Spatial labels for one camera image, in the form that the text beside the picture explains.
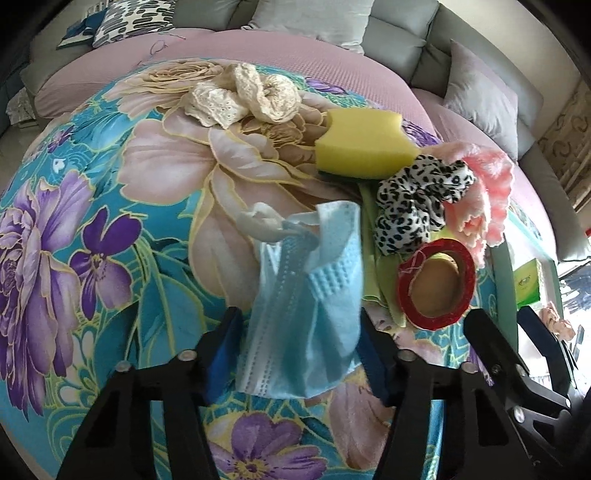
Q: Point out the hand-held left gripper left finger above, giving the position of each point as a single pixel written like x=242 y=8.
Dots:
x=226 y=346

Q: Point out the black white leopard scrunchie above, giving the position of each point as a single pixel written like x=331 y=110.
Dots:
x=411 y=207

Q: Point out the floral printed blanket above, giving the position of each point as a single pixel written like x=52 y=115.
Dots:
x=138 y=194

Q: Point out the green cloth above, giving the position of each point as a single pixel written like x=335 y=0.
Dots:
x=371 y=258

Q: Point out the red tape roll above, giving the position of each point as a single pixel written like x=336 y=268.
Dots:
x=466 y=277

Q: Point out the green carton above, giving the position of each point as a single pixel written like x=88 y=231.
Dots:
x=528 y=281

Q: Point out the pink sofa cover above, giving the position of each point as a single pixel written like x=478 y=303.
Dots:
x=286 y=50

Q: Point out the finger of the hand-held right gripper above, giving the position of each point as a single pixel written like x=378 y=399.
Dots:
x=489 y=337
x=538 y=327

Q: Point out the teal rimmed storage box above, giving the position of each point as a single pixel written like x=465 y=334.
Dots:
x=531 y=226

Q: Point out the yellow sponge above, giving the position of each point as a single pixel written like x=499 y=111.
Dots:
x=360 y=143

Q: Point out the lilac grey pillow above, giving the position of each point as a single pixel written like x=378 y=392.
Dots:
x=485 y=97

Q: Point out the beige patterned curtain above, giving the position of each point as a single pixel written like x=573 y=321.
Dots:
x=570 y=138

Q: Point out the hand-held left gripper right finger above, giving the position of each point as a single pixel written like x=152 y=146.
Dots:
x=371 y=360

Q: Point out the pink fluffy cloth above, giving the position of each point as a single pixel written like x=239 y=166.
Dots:
x=489 y=194

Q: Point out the light grey pillow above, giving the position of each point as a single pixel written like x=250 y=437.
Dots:
x=314 y=21

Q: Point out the blue face mask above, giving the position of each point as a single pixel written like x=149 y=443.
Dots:
x=304 y=314

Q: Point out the blue pillow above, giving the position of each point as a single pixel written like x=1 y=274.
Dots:
x=90 y=23

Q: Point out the grey sofa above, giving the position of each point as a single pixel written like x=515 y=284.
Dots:
x=406 y=41

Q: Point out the black white patterned pillow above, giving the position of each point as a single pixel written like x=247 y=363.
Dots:
x=134 y=21

